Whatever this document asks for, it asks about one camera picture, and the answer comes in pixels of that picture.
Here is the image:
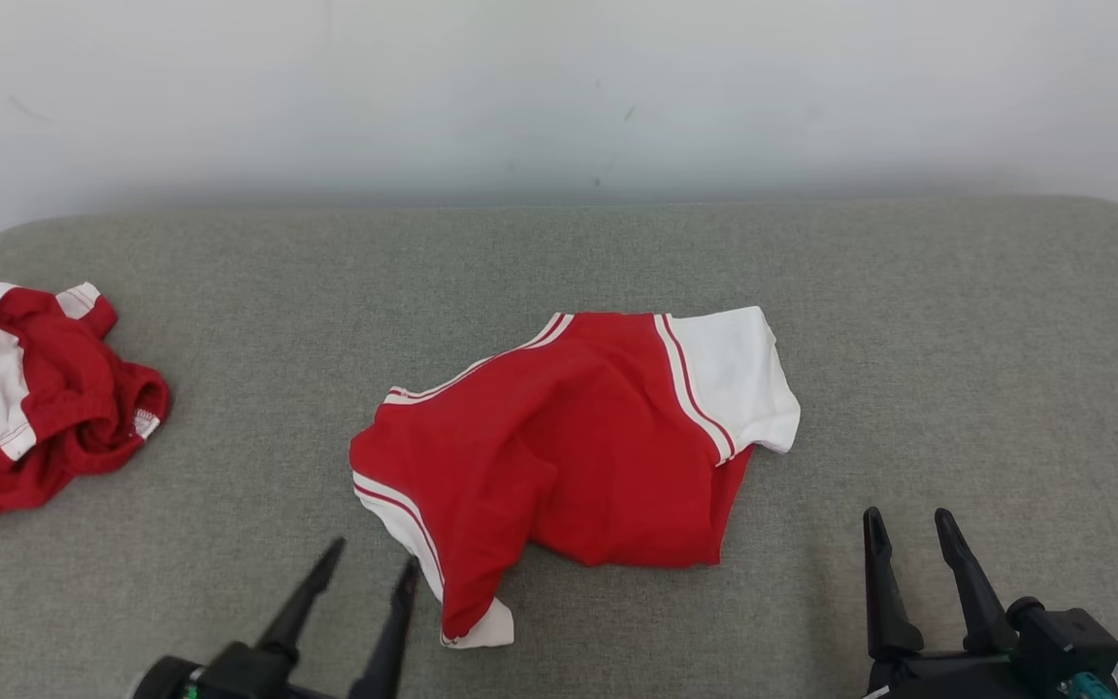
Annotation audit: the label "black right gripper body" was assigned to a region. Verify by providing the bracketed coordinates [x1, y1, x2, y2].
[865, 649, 1055, 699]

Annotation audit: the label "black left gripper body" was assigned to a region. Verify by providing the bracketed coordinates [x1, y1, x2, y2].
[132, 641, 356, 699]

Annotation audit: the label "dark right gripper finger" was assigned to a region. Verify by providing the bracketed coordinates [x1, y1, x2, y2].
[862, 507, 925, 663]
[935, 508, 1019, 653]

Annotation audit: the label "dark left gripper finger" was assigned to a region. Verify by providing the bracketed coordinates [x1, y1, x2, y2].
[258, 537, 346, 663]
[350, 556, 421, 699]

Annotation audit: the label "red shirt with white sleeves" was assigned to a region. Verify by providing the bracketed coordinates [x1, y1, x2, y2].
[349, 306, 801, 649]

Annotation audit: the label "red shorts with white stripe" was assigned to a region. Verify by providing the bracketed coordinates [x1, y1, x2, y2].
[0, 282, 172, 540]

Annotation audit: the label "grey fabric sofa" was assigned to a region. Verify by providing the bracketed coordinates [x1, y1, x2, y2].
[0, 197, 1118, 699]

